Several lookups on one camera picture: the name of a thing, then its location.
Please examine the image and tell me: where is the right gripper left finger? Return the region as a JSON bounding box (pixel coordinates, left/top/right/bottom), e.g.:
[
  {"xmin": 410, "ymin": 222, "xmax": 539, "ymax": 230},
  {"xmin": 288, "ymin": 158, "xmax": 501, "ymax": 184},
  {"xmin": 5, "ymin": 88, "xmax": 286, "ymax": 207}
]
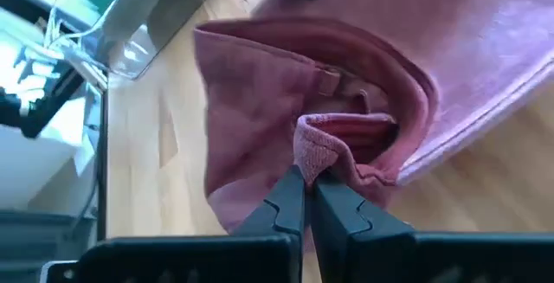
[{"xmin": 76, "ymin": 164, "xmax": 306, "ymax": 283}]

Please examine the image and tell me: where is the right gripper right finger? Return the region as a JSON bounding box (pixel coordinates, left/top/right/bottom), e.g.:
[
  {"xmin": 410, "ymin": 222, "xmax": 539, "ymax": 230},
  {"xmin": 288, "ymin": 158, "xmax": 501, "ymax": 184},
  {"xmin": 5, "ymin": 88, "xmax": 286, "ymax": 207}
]
[{"xmin": 311, "ymin": 172, "xmax": 554, "ymax": 283}]

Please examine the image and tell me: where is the maroon baseball cap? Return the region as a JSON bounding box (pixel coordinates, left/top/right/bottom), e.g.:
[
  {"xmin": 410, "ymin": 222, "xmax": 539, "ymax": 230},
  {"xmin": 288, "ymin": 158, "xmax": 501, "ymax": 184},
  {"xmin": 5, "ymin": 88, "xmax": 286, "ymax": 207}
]
[{"xmin": 192, "ymin": 0, "xmax": 554, "ymax": 249}]

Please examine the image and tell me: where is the clear plastic bin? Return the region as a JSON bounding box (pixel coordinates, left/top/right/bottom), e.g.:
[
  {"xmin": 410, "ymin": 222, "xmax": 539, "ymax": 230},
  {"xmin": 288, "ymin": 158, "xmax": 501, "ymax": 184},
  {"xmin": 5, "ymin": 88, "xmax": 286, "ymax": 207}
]
[{"xmin": 95, "ymin": 0, "xmax": 237, "ymax": 80}]

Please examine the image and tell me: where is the black aluminium table frame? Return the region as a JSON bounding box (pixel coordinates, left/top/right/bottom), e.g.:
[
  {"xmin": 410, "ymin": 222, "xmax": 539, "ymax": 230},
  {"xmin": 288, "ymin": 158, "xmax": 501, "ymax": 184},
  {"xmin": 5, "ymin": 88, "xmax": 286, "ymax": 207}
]
[{"xmin": 95, "ymin": 86, "xmax": 109, "ymax": 241}]

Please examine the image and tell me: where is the white cable bundle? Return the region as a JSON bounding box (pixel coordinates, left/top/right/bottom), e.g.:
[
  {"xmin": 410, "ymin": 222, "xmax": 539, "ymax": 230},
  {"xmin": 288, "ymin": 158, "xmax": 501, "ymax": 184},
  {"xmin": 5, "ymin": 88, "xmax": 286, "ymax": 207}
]
[{"xmin": 41, "ymin": 0, "xmax": 109, "ymax": 92}]

